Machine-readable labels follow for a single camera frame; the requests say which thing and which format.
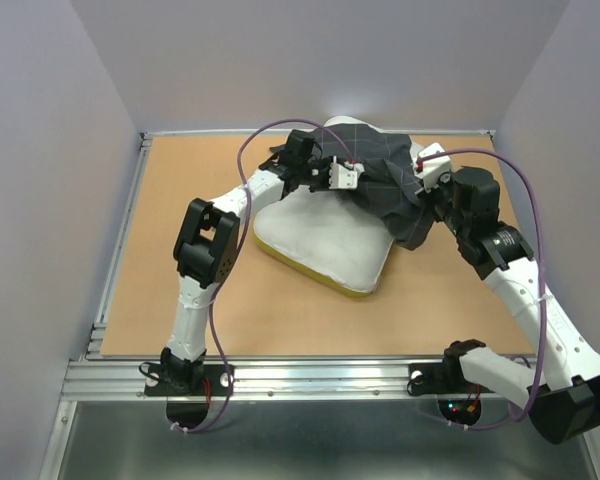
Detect dark grey checked pillowcase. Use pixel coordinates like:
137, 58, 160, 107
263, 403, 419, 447
267, 124, 437, 250

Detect white pillow yellow edge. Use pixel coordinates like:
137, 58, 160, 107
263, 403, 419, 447
252, 116, 424, 296

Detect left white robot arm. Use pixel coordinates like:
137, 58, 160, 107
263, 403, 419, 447
154, 130, 323, 395

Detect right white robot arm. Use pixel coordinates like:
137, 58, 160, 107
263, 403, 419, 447
408, 166, 600, 444

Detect metal front panel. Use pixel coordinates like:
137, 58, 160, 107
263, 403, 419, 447
42, 399, 600, 479

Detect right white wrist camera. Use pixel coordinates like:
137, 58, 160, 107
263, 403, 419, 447
413, 143, 452, 191

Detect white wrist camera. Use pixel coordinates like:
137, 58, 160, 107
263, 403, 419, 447
328, 156, 365, 190
413, 143, 452, 191

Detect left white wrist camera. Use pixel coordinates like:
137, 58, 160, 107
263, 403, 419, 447
328, 156, 365, 190

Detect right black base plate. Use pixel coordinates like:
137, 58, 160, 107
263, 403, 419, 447
406, 359, 477, 396

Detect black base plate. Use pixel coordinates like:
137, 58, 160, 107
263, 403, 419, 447
138, 362, 234, 397
406, 359, 477, 396

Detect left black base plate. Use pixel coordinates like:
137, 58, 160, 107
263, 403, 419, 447
138, 362, 234, 397

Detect aluminium frame rail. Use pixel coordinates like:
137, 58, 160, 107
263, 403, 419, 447
62, 132, 536, 401

